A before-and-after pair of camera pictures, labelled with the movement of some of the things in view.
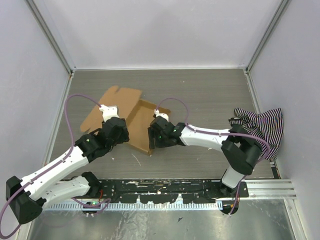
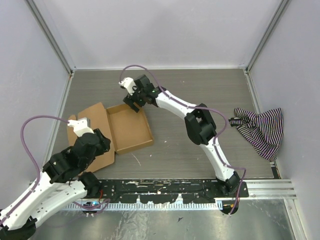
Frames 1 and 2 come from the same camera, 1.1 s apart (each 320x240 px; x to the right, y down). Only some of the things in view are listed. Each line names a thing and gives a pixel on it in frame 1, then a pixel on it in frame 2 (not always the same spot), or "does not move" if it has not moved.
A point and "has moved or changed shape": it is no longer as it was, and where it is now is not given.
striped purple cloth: x=268 y=127 does not move
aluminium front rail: x=274 y=189 does not move
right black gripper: x=153 y=133 to x=130 y=101
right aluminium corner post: x=279 y=11 does not move
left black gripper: x=124 y=137 to x=104 y=145
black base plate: x=167 y=191 does not move
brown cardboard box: x=136 y=115 has moved or changed shape
